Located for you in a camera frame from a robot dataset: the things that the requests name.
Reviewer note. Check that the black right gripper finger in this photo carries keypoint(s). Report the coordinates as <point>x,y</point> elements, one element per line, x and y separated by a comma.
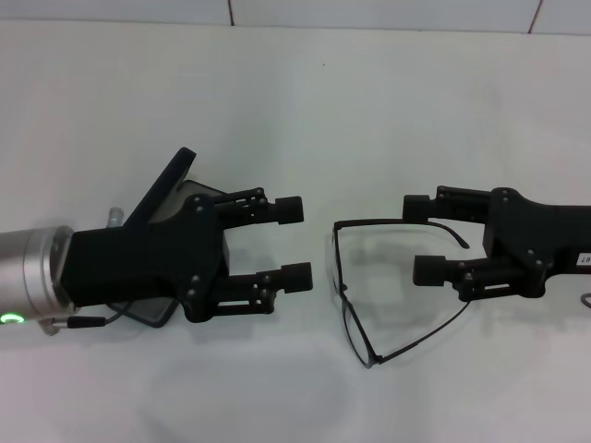
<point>415,207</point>
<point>427,270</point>

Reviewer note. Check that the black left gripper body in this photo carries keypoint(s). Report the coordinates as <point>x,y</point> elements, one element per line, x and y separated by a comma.
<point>138,263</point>

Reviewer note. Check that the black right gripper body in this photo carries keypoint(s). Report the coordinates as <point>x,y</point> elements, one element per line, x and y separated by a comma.
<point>545,235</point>

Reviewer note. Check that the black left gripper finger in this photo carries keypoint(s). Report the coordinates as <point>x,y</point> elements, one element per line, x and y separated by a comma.
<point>288,210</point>
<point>297,277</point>

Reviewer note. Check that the black thin-framed glasses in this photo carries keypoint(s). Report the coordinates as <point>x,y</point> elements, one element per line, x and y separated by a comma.
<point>369,223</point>

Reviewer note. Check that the black glasses case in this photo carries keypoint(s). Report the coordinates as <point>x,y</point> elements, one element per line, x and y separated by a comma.
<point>161,189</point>

